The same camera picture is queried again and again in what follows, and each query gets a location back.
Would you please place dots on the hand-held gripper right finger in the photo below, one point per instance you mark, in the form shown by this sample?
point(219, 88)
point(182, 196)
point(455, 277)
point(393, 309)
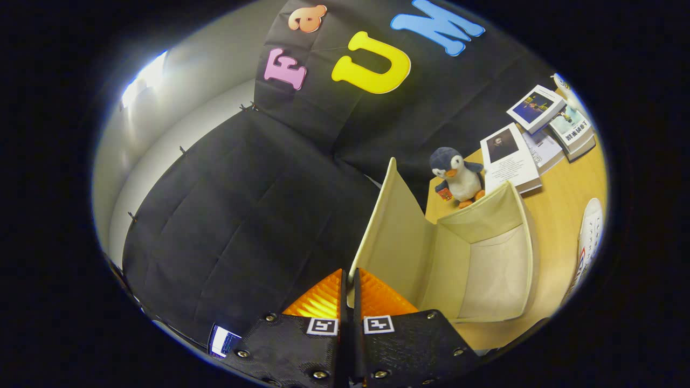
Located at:
point(358, 334)

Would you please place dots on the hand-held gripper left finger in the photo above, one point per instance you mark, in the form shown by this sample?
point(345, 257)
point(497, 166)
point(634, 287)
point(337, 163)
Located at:
point(343, 334)

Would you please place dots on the beige fabric storage box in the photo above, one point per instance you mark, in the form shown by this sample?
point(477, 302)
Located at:
point(474, 269)

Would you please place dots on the white striped canvas shoe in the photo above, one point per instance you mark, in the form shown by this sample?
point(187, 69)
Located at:
point(590, 237)

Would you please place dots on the small lit screen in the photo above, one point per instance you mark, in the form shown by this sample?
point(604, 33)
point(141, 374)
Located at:
point(222, 341)

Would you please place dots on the black backdrop cloth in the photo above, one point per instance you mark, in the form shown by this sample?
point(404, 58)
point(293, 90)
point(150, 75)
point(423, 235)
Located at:
point(242, 215)

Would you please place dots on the penguin plush toy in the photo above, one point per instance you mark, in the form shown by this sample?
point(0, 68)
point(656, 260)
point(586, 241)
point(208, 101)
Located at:
point(461, 175)

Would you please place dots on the white book portrait cover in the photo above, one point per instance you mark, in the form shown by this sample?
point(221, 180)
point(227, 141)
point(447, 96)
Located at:
point(506, 159)

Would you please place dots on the white book blue picture cover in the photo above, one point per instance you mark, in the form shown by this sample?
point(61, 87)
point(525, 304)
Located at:
point(533, 108)

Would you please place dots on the thick book pale teal cover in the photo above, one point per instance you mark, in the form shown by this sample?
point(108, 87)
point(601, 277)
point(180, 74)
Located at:
point(571, 129)

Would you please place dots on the white duck plush toy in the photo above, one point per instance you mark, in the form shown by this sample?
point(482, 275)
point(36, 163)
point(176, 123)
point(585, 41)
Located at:
point(563, 86)

